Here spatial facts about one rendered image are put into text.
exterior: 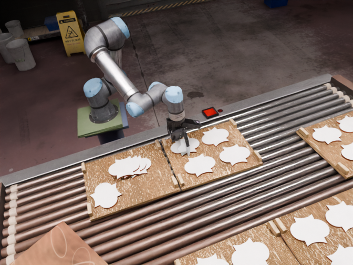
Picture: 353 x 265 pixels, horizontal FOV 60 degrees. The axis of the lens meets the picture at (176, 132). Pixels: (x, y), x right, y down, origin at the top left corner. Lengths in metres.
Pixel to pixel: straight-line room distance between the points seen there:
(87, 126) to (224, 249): 1.12
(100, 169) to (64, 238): 0.45
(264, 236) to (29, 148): 2.72
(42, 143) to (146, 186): 2.18
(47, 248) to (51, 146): 2.20
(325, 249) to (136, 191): 0.80
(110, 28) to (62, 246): 0.97
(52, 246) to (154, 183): 0.50
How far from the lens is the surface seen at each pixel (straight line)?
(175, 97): 1.35
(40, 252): 1.29
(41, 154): 3.37
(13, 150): 3.58
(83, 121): 2.00
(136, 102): 1.39
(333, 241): 1.34
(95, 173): 1.59
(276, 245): 1.28
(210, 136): 1.63
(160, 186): 1.44
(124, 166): 1.52
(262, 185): 1.46
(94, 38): 1.53
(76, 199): 1.54
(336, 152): 1.65
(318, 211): 1.40
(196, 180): 1.44
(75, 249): 1.24
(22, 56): 4.97
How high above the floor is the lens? 2.04
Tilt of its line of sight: 41 degrees down
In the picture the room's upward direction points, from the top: 8 degrees counter-clockwise
